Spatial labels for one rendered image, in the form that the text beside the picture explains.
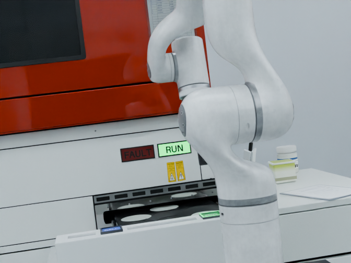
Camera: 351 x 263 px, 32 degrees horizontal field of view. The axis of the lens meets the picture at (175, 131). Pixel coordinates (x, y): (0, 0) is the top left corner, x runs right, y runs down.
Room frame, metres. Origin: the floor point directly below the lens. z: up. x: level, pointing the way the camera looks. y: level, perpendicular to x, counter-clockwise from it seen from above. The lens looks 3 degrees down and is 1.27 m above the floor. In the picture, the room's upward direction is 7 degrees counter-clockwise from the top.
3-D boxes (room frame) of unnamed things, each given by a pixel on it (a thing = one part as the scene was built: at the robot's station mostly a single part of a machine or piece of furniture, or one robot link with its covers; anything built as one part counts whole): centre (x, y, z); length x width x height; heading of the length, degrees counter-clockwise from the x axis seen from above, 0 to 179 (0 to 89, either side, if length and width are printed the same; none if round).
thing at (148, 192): (2.12, 0.09, 0.96); 0.44 x 0.01 x 0.02; 98
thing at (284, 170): (1.96, -0.33, 1.00); 0.07 x 0.07 x 0.07; 3
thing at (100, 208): (2.12, 0.09, 0.89); 0.44 x 0.02 x 0.10; 98
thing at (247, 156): (1.84, -0.21, 1.03); 0.06 x 0.04 x 0.13; 8
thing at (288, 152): (2.14, -0.38, 1.01); 0.07 x 0.07 x 0.10
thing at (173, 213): (2.00, 0.06, 0.90); 0.34 x 0.34 x 0.01; 8
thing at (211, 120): (1.23, -0.10, 1.17); 0.19 x 0.12 x 0.24; 101
